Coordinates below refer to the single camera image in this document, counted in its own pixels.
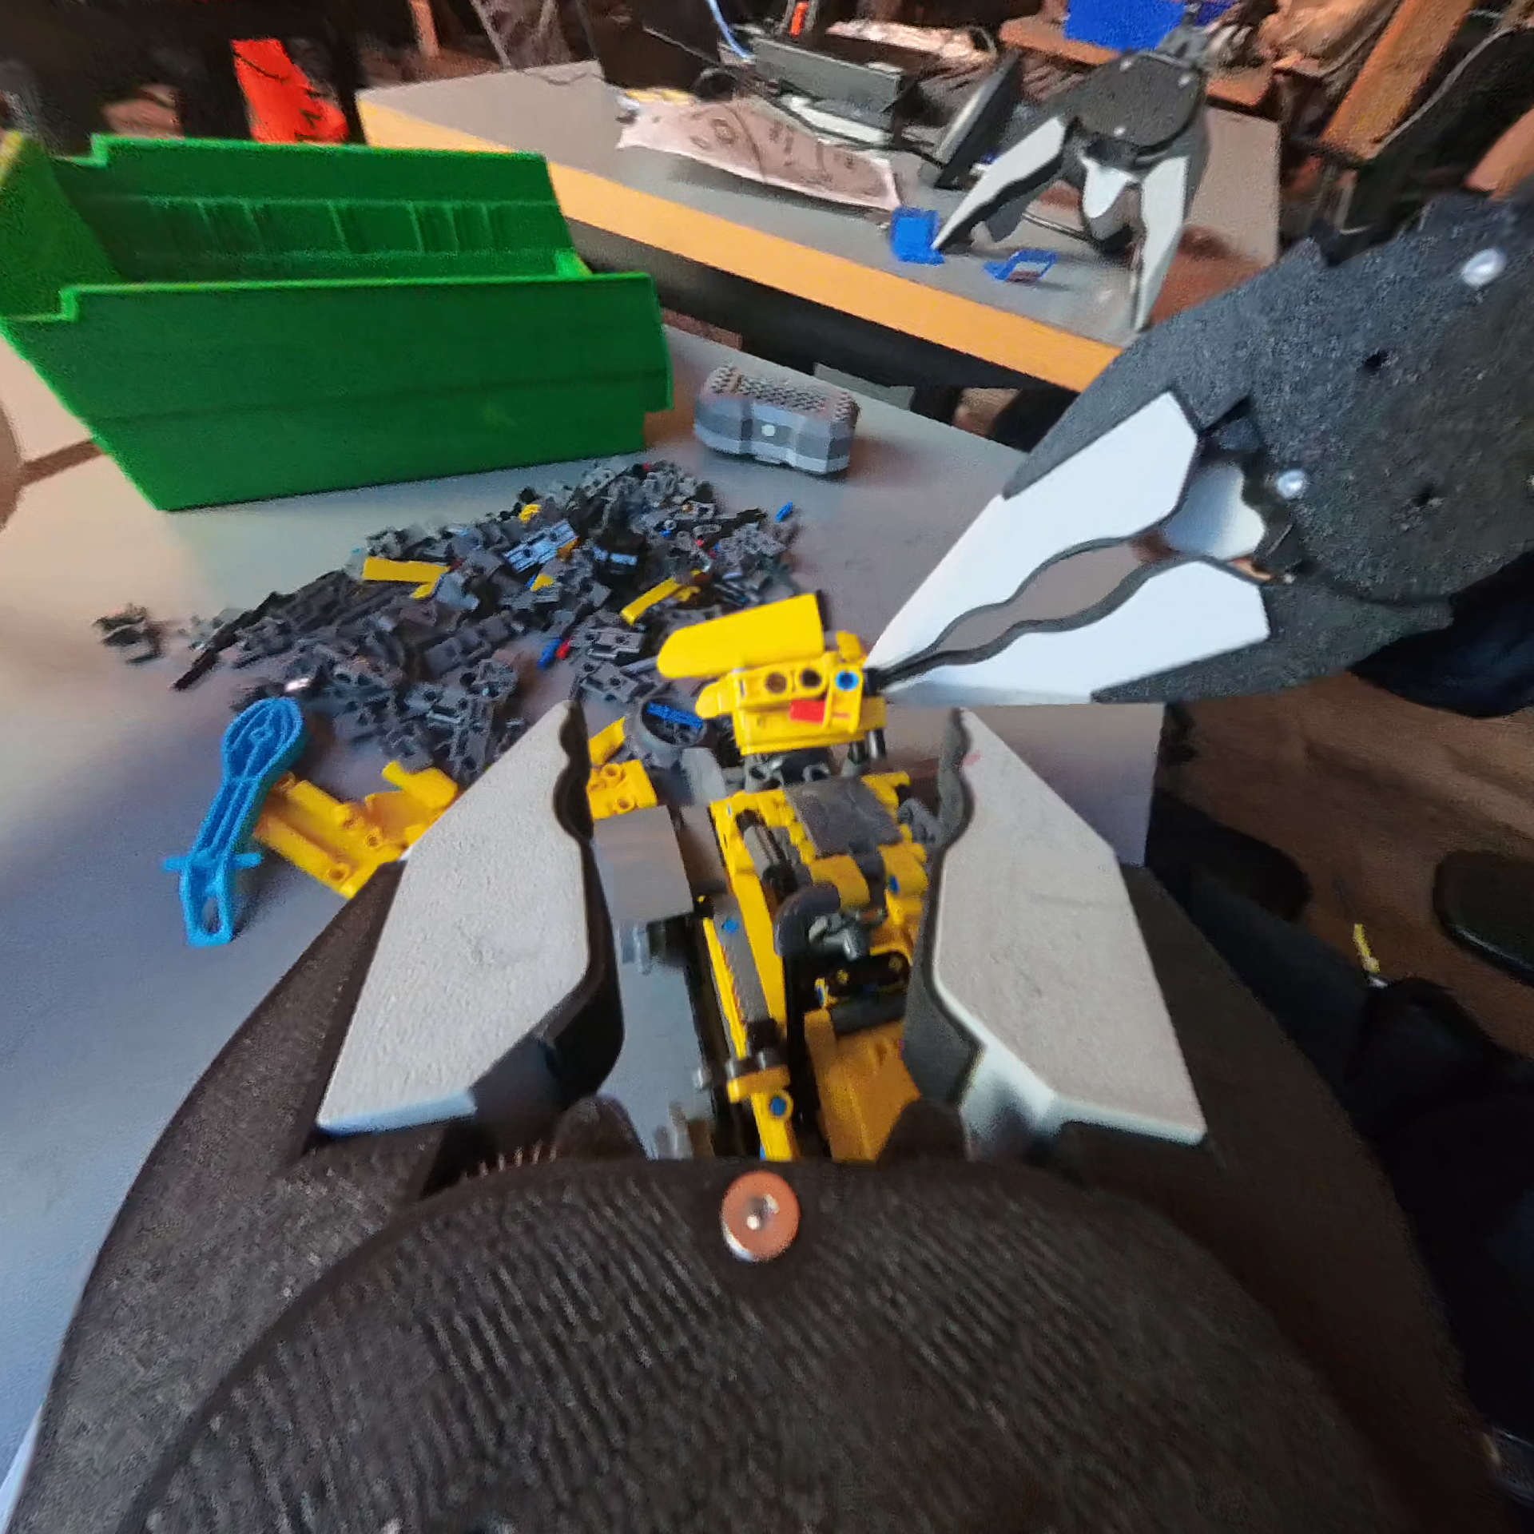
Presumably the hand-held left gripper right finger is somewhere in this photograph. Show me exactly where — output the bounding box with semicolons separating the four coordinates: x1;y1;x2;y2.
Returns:
902;707;1208;1156

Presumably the yellow toy brick assembly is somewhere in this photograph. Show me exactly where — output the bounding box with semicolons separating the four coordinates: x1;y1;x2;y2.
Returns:
656;591;892;757

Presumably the yellow black toy brick vehicle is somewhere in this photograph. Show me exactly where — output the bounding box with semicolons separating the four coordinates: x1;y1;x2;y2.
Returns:
585;742;949;1166

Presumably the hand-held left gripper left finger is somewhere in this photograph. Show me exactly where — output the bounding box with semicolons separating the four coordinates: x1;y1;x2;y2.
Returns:
316;699;620;1137

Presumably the yellow toy frame piece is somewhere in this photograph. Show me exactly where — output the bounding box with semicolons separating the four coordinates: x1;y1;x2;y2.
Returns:
254;757;463;899

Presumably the grey toy brick block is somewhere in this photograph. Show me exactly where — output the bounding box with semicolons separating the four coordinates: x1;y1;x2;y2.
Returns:
693;363;863;477

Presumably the orange red bag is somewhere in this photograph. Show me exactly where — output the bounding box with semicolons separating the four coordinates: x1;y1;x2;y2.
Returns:
231;36;353;146

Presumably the black toy wheel rim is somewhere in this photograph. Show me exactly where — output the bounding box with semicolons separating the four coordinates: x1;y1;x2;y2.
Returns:
629;697;714;771

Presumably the spare hand-held gripper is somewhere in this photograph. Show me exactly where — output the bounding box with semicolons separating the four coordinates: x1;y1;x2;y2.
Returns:
931;20;1215;332

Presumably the black bag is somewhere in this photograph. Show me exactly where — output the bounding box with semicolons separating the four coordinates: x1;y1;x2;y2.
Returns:
1144;790;1534;1438

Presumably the blue storage bin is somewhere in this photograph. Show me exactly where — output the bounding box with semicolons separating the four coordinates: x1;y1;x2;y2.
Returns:
1065;0;1188;51

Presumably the wooden edged grey table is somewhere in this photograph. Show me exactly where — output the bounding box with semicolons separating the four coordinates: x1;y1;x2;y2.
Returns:
359;59;1285;394

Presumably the pile of black toy bricks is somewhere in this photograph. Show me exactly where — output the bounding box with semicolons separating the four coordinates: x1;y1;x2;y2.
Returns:
97;459;807;781

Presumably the printed paper sheet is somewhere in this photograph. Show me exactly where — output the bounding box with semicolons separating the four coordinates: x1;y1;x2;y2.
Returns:
616;96;904;212

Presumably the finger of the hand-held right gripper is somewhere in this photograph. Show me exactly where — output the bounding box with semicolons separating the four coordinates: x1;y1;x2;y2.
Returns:
881;556;1274;707
863;392;1291;672

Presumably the green plastic bin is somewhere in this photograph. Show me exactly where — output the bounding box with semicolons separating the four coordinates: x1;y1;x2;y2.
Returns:
0;131;676;512

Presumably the teal brick separator tool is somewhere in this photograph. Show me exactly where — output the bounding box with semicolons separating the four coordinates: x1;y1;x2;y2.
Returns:
161;697;308;947

